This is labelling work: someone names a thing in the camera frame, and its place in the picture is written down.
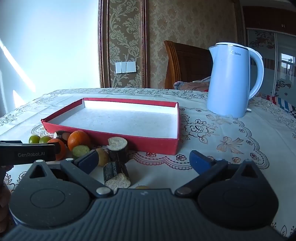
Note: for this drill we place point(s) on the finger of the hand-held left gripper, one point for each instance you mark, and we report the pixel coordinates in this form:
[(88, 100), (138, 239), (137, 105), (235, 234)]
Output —
[(41, 144)]

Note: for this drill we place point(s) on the green plum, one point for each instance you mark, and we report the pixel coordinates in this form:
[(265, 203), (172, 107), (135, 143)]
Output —
[(45, 139), (34, 139)]

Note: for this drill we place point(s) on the person's left hand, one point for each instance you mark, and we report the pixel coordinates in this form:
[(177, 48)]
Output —
[(4, 204)]

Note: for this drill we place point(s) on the white wall switch panel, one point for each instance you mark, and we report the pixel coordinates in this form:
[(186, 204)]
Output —
[(126, 67)]

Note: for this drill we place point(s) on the sliding door wardrobe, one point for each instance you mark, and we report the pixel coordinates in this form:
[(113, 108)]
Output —
[(261, 46)]

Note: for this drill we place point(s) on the pink pillow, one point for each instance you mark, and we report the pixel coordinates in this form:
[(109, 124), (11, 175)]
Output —
[(192, 85)]

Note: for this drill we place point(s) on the orange mandarin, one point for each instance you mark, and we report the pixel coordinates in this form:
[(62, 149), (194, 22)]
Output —
[(78, 139), (63, 150)]

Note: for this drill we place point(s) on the wooden wall panel frame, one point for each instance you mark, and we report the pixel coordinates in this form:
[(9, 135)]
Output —
[(103, 46)]

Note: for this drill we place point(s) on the floral lace tablecloth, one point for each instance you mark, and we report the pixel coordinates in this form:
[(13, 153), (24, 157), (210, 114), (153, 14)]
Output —
[(231, 143)]

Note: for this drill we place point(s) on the striped cloth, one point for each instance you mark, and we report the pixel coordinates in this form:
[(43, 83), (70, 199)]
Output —
[(281, 103)]

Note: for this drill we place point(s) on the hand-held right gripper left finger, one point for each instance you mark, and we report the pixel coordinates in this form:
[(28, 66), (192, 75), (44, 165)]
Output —
[(89, 160)]

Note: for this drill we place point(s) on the pale blue electric kettle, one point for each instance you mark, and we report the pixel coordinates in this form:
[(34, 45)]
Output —
[(229, 81)]

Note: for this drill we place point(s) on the short dark sugarcane piece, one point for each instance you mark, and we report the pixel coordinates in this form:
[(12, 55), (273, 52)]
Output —
[(61, 135)]

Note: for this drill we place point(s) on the red cardboard box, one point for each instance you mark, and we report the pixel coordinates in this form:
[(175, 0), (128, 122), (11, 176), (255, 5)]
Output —
[(115, 120)]

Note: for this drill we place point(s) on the green cylindrical cut piece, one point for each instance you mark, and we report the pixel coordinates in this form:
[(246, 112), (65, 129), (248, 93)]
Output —
[(80, 151)]

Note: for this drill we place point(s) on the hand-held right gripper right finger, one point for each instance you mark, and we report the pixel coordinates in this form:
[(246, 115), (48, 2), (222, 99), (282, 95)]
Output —
[(198, 160)]

